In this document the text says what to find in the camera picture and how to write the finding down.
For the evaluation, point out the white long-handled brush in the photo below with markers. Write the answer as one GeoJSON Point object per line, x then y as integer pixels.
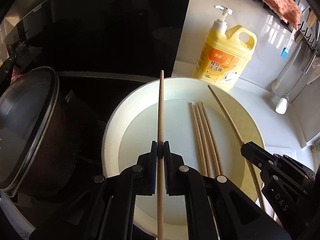
{"type": "Point", "coordinates": [287, 67]}

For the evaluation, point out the wooden chopstick four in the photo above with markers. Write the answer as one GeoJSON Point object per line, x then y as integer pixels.
{"type": "Point", "coordinates": [241, 143]}

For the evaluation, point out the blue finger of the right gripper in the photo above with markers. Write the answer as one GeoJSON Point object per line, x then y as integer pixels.
{"type": "Point", "coordinates": [257, 156]}

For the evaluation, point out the wooden chopstick two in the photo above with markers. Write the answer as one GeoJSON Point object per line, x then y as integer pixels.
{"type": "Point", "coordinates": [215, 150]}

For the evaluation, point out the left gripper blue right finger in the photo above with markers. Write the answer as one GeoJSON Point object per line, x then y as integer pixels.
{"type": "Point", "coordinates": [167, 167]}

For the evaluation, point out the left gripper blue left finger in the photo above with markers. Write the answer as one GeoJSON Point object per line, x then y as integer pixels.
{"type": "Point", "coordinates": [152, 166]}

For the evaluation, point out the dark pot with lid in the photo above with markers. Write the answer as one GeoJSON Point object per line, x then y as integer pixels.
{"type": "Point", "coordinates": [27, 106]}

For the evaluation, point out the wooden chopstick one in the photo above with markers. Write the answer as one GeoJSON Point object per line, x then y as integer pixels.
{"type": "Point", "coordinates": [209, 138]}

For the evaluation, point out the blue silicone brush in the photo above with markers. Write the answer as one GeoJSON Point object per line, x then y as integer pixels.
{"type": "Point", "coordinates": [286, 48]}

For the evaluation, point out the yellow dish soap bottle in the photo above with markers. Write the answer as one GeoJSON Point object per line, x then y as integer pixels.
{"type": "Point", "coordinates": [225, 53]}

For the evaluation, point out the steel spatula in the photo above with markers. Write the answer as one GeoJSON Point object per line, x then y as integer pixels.
{"type": "Point", "coordinates": [283, 103]}

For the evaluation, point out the black wall hook rail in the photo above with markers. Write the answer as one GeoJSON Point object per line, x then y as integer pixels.
{"type": "Point", "coordinates": [303, 22]}

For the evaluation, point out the orange checkered towel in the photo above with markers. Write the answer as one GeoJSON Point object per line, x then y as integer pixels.
{"type": "Point", "coordinates": [287, 10]}

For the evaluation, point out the white round basin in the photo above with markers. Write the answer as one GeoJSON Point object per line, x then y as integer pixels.
{"type": "Point", "coordinates": [132, 128]}

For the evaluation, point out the black gas stove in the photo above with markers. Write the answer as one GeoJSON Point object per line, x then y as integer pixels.
{"type": "Point", "coordinates": [100, 55]}

